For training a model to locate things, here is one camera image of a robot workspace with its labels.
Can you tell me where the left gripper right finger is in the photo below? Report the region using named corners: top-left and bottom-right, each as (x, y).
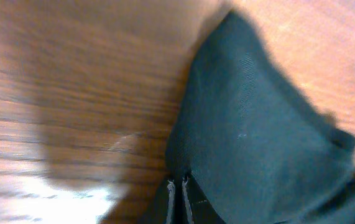
top-left (182, 175), bottom-right (224, 224)

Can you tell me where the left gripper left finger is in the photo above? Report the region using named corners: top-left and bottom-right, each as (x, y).
top-left (145, 177), bottom-right (177, 224)

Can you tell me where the black polo shirt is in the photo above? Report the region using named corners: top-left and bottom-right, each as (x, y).
top-left (166, 11), bottom-right (355, 224)

